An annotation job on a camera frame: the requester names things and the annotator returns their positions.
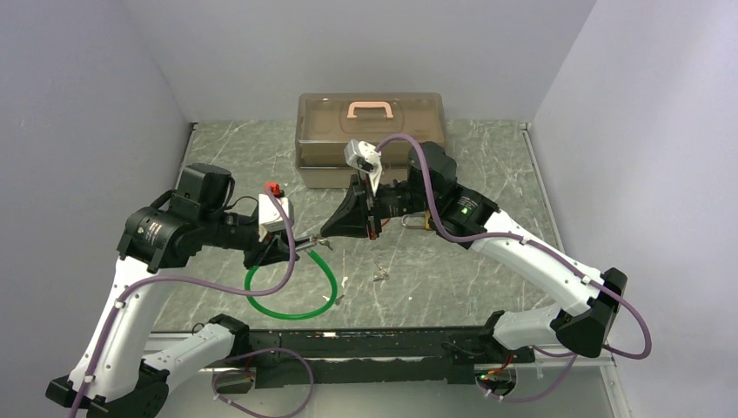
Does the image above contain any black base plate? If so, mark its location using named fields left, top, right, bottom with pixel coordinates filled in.
left=213, top=326, right=535, bottom=388

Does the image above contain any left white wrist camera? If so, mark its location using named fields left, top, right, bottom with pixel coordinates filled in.
left=258, top=182, right=293, bottom=242

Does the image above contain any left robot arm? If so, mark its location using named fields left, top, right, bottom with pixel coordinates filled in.
left=45, top=163, right=298, bottom=417

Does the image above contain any pink tool box handle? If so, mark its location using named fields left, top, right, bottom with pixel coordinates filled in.
left=346, top=101, right=394, bottom=119

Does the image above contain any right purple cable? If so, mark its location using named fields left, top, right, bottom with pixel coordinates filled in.
left=374, top=133, right=653, bottom=404

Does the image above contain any green cable lock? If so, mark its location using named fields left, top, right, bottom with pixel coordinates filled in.
left=247, top=249, right=340, bottom=321

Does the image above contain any brown translucent tool box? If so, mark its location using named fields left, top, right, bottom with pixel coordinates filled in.
left=295, top=92, right=447, bottom=189

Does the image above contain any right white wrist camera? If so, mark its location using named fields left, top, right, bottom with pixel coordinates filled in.
left=344, top=139, right=383, bottom=197

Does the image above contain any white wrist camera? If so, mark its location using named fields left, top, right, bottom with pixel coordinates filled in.
left=344, top=139, right=383, bottom=197
left=258, top=182, right=293, bottom=242

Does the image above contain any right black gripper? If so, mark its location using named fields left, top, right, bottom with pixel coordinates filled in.
left=320, top=170, right=437, bottom=241

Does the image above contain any silver key set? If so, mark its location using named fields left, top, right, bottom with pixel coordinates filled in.
left=372, top=264, right=389, bottom=282

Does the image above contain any purple cable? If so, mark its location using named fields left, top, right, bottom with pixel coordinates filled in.
left=374, top=133, right=653, bottom=404
left=66, top=190, right=316, bottom=418

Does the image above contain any brass padlock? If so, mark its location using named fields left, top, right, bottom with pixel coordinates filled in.
left=400, top=211, right=432, bottom=231

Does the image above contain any aluminium frame rail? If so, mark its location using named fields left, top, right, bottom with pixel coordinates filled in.
left=107, top=328, right=616, bottom=374

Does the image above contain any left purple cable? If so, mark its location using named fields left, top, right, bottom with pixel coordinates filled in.
left=66, top=190, right=316, bottom=418

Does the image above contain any small silver key pair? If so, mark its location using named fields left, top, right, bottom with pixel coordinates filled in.
left=310, top=235, right=333, bottom=251

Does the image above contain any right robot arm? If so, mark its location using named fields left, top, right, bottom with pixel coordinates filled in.
left=320, top=139, right=627, bottom=361

